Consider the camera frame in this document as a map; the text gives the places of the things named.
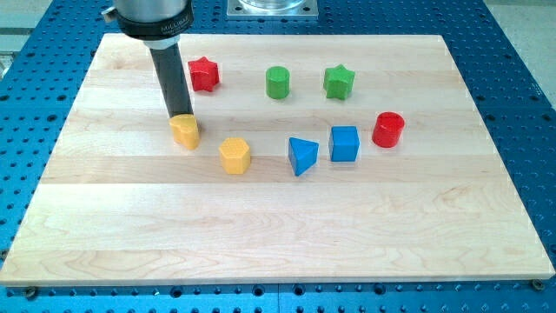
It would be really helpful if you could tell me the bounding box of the blue perforated table plate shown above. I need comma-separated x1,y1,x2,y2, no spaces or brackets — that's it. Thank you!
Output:
1,1,555,312

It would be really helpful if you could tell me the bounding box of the red star block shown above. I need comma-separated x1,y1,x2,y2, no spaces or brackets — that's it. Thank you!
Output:
188,57,220,92

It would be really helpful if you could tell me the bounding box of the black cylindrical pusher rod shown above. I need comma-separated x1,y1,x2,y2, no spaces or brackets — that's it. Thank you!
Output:
149,43,194,117

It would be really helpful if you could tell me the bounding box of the yellow hexagon block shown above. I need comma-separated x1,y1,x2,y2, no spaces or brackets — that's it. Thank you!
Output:
219,137,251,175

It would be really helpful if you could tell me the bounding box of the blue triangle block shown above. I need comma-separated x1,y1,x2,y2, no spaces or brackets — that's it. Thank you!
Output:
288,137,319,176

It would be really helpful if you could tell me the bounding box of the red cylinder block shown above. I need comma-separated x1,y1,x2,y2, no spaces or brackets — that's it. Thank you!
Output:
372,111,405,148

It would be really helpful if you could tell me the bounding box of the light wooden board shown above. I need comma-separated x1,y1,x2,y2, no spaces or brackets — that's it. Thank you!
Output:
1,34,554,286

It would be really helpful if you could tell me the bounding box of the yellow heart block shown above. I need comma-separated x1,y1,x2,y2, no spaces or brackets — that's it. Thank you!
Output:
169,114,200,150

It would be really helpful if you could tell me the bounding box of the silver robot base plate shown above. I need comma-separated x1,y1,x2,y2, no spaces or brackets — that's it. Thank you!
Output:
227,0,319,20

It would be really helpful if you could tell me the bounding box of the green cylinder block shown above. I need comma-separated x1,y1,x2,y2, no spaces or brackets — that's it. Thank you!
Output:
266,66,290,99

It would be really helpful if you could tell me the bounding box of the blue cube block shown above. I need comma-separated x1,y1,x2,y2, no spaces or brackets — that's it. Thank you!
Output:
328,126,360,162

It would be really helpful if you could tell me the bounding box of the green star block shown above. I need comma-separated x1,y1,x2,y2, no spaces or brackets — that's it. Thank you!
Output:
323,64,355,100

